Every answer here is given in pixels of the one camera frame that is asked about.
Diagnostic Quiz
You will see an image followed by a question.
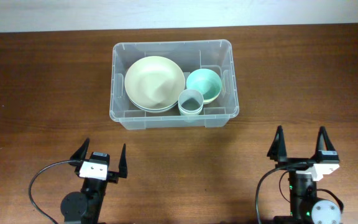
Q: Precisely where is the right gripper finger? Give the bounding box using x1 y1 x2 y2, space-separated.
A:
314 126 336 161
267 125 288 162

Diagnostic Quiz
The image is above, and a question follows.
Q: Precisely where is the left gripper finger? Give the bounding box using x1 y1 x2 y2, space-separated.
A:
118 144 128 179
69 138 90 165

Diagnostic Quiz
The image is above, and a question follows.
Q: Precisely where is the beige bowl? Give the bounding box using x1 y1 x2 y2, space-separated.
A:
129 94 179 113
124 56 185 110

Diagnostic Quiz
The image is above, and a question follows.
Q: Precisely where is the cream white cup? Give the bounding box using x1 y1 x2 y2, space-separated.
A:
178 106 203 116

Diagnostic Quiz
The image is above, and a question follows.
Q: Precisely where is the white small bowl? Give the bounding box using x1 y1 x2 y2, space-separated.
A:
203 95 218 105

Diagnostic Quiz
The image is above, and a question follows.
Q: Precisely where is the grey translucent cup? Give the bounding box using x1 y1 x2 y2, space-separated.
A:
178 89 204 110

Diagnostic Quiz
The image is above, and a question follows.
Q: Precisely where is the mint green small bowl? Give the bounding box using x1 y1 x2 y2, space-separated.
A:
186 68 223 99

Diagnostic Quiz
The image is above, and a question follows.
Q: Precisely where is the mint green cup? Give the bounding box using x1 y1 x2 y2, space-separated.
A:
180 110 201 116

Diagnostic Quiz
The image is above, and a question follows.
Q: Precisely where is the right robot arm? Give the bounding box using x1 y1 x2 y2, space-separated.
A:
267 126 344 223

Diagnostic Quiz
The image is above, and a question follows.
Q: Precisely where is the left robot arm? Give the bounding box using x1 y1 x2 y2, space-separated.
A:
60 138 128 224

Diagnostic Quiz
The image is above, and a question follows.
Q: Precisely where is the clear plastic storage bin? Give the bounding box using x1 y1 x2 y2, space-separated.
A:
109 39 240 130

